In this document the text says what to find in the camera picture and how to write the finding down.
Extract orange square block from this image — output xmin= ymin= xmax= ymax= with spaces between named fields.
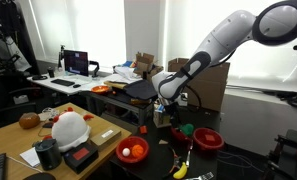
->
xmin=205 ymin=135 xmax=215 ymax=141

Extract black cylinder speaker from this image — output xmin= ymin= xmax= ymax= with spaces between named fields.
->
xmin=34 ymin=139 xmax=62 ymax=170

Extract black box red label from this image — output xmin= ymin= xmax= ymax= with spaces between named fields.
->
xmin=63 ymin=143 xmax=99 ymax=174

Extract computer monitor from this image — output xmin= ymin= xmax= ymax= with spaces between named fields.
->
xmin=64 ymin=50 xmax=89 ymax=76

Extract small orange cube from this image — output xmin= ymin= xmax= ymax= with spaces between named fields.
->
xmin=139 ymin=126 xmax=148 ymax=134

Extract white plush chicken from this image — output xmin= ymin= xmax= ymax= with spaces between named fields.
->
xmin=44 ymin=107 xmax=91 ymax=152

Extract large cardboard box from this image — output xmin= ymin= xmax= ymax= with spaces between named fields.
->
xmin=167 ymin=57 xmax=231 ymax=113

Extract red bowl with balls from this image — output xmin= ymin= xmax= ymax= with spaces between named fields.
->
xmin=116 ymin=136 xmax=149 ymax=163

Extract black orange pliers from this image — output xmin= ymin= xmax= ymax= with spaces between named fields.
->
xmin=168 ymin=147 xmax=181 ymax=174

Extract black keyboard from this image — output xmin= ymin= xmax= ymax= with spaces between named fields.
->
xmin=50 ymin=79 xmax=75 ymax=87

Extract wooden table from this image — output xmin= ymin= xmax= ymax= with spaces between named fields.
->
xmin=0 ymin=102 xmax=133 ymax=180

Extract flat brown box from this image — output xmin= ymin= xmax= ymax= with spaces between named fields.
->
xmin=90 ymin=126 xmax=121 ymax=151

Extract middle red bowl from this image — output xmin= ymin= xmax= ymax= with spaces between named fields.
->
xmin=171 ymin=128 xmax=189 ymax=141

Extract red bowl with orange block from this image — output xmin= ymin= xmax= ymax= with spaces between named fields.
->
xmin=193 ymin=128 xmax=224 ymax=150

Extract brown football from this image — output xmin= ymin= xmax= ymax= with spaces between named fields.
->
xmin=19 ymin=112 xmax=40 ymax=129

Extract green plush object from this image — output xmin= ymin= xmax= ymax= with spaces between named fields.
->
xmin=180 ymin=124 xmax=194 ymax=136

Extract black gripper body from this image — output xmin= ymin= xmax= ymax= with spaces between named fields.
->
xmin=164 ymin=101 xmax=181 ymax=126

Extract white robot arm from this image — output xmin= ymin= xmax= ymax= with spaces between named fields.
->
xmin=152 ymin=0 xmax=297 ymax=128

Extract small cardboard box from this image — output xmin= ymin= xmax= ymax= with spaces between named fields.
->
xmin=153 ymin=104 xmax=171 ymax=128

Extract yellow banana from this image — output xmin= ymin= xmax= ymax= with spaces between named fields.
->
xmin=173 ymin=163 xmax=187 ymax=179

